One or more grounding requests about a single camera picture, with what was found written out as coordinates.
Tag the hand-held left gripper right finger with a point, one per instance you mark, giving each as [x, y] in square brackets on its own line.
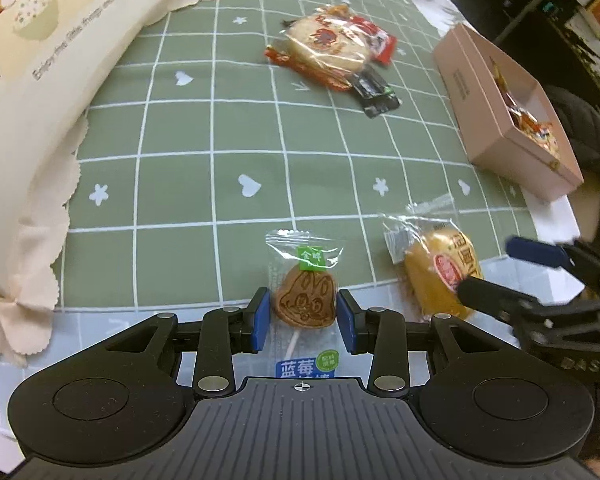
[347, 322]

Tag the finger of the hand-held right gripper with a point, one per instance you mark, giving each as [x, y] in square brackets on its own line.
[535, 251]
[490, 294]

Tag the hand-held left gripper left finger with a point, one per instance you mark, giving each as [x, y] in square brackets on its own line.
[261, 320]

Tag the rabbit lollipop cookie packet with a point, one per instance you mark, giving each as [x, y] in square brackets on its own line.
[305, 300]

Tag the yellow cake packet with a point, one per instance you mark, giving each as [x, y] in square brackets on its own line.
[430, 270]

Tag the snacks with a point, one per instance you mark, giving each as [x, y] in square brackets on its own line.
[540, 135]

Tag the pink cardboard box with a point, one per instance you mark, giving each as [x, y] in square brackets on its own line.
[480, 105]

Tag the layered pastry packet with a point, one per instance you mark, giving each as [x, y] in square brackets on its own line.
[500, 80]

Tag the black snack packet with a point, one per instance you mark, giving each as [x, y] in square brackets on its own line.
[377, 95]

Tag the red foil snack packet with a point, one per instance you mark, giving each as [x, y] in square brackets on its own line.
[285, 57]

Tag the round cake packet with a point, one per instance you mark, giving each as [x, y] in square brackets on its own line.
[325, 40]

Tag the green checked tablecloth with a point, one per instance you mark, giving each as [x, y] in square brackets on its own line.
[180, 160]

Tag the cream cartoon paper bag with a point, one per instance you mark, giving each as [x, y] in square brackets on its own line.
[55, 110]

